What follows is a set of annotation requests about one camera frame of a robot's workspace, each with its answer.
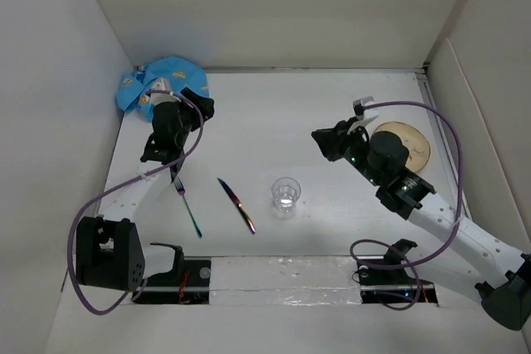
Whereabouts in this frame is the iridescent fork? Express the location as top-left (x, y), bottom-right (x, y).
top-left (173, 177), bottom-right (202, 239)

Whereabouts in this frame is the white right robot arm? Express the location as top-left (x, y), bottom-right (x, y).
top-left (311, 120), bottom-right (530, 331)

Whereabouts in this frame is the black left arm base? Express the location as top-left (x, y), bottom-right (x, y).
top-left (131, 243), bottom-right (212, 305)

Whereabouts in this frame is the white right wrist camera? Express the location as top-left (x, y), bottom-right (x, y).
top-left (347, 96), bottom-right (379, 134)

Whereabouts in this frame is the iridescent knife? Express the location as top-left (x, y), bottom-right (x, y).
top-left (217, 177), bottom-right (256, 235)

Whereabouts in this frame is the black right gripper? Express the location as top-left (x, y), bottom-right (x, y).
top-left (312, 116), bottom-right (382, 187)

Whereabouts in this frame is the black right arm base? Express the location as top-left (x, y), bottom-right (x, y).
top-left (351, 239), bottom-right (439, 311)

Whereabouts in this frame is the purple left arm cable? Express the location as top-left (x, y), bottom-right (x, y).
top-left (67, 89), bottom-right (205, 316)

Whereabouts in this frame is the clear plastic cup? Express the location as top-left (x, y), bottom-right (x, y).
top-left (271, 177), bottom-right (301, 220)

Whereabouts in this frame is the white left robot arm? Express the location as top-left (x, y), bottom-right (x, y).
top-left (75, 88), bottom-right (214, 292)

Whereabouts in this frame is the blue patterned cloth placemat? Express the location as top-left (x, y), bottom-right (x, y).
top-left (115, 56), bottom-right (209, 122)

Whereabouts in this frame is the beige bird-pattern plate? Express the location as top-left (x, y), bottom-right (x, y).
top-left (373, 121), bottom-right (431, 172)

